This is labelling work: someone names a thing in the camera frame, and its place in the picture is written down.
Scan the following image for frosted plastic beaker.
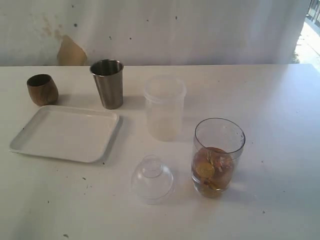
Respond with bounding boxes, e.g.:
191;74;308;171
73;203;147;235
144;75;187;142

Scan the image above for wooden block pieces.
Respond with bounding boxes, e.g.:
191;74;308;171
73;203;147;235
191;147;235;191

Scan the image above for gold coin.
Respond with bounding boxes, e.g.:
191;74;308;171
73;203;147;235
195;162;215;179

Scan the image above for white rectangular tray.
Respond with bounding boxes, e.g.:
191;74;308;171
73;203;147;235
9;105;120;164

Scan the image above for brown wooden cup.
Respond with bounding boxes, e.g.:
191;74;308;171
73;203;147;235
26;74;59;107

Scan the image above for clear dome jar lid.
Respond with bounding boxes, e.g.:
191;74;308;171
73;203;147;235
131;155;174;205

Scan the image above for steel metal cup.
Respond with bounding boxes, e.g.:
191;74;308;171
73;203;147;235
89;59;124;110

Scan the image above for clear plastic jar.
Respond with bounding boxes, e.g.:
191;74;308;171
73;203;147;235
191;117;246;198

